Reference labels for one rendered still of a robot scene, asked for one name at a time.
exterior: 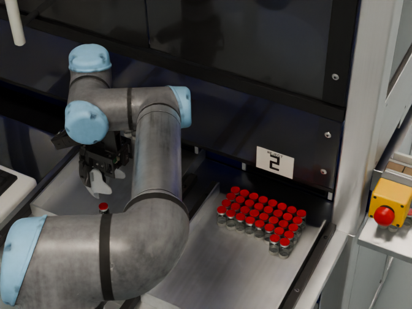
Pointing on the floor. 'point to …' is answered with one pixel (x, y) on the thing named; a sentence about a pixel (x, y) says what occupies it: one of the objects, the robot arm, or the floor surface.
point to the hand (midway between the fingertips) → (98, 187)
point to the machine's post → (360, 137)
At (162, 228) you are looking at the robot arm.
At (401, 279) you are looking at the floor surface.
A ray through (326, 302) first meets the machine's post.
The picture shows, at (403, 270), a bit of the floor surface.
